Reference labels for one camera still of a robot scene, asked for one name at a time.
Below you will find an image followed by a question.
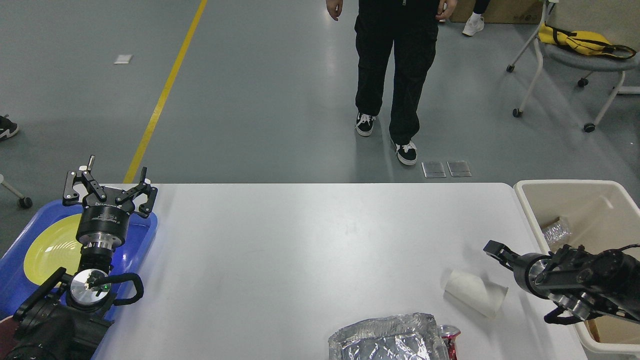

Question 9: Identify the brown paper bag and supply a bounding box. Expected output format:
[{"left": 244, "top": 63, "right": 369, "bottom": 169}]
[{"left": 583, "top": 319, "right": 601, "bottom": 343}]

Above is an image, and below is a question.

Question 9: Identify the person in grey sweater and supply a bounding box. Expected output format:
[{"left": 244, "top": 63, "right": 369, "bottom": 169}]
[{"left": 354, "top": 0, "right": 458, "bottom": 166}]

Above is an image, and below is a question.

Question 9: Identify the beige plastic bin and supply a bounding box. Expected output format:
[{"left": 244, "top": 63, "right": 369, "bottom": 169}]
[{"left": 514, "top": 179, "right": 640, "bottom": 357}]

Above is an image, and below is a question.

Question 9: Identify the yellow bag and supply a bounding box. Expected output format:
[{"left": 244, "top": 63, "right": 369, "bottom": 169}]
[{"left": 537, "top": 23, "right": 637, "bottom": 60}]

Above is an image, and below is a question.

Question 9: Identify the right floor outlet plate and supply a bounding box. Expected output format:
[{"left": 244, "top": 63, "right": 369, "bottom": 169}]
[{"left": 446, "top": 161, "right": 473, "bottom": 178}]

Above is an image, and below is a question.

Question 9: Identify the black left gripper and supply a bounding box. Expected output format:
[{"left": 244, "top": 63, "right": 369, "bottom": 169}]
[{"left": 62, "top": 154, "right": 158, "bottom": 249}]

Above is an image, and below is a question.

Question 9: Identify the person in dark jeans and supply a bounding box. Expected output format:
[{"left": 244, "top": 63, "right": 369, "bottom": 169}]
[{"left": 0, "top": 115, "right": 19, "bottom": 142}]

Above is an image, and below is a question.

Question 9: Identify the grey office chair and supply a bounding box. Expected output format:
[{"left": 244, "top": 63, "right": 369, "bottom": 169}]
[{"left": 506, "top": 0, "right": 639, "bottom": 133}]

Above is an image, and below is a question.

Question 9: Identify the chair caster wheel leg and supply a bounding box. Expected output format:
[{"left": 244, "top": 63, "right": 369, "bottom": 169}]
[{"left": 0, "top": 173, "right": 34, "bottom": 209}]

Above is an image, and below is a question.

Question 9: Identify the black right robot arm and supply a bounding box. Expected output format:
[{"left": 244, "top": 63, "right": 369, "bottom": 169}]
[{"left": 483, "top": 240, "right": 640, "bottom": 325}]

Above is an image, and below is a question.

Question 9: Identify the large crumpled aluminium foil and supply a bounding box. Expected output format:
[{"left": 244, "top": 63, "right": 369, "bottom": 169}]
[{"left": 327, "top": 312, "right": 450, "bottom": 360}]

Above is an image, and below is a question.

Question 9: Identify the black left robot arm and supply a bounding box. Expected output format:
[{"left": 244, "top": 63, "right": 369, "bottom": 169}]
[{"left": 4, "top": 155, "right": 158, "bottom": 360}]

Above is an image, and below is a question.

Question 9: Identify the blue plastic tray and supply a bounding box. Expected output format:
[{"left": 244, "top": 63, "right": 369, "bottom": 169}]
[{"left": 0, "top": 200, "right": 158, "bottom": 319}]

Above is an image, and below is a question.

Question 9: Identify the yellow plate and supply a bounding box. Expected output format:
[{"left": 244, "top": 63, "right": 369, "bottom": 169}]
[{"left": 23, "top": 214, "right": 83, "bottom": 285}]

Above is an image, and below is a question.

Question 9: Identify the small aluminium foil piece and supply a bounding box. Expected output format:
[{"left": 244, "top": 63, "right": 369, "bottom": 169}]
[{"left": 542, "top": 216, "right": 572, "bottom": 249}]

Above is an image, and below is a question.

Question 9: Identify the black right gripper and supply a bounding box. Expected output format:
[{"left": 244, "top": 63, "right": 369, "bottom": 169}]
[{"left": 483, "top": 240, "right": 551, "bottom": 299}]

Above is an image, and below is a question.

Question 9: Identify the person in black shorts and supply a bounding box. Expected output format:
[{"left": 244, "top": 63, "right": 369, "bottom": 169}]
[{"left": 462, "top": 0, "right": 490, "bottom": 37}]

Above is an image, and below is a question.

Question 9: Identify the floor outlet plate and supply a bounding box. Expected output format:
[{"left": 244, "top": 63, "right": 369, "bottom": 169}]
[
  {"left": 422, "top": 161, "right": 447, "bottom": 179},
  {"left": 446, "top": 161, "right": 473, "bottom": 178}
]

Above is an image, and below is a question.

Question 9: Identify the white paper cup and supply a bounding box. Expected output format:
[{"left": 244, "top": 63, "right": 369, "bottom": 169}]
[{"left": 444, "top": 269, "right": 509, "bottom": 319}]

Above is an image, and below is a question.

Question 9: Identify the pink mug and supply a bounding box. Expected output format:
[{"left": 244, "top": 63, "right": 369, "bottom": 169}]
[{"left": 0, "top": 316, "right": 19, "bottom": 349}]

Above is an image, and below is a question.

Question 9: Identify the left floor outlet plate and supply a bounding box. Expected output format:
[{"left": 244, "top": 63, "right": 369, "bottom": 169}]
[{"left": 422, "top": 161, "right": 447, "bottom": 179}]

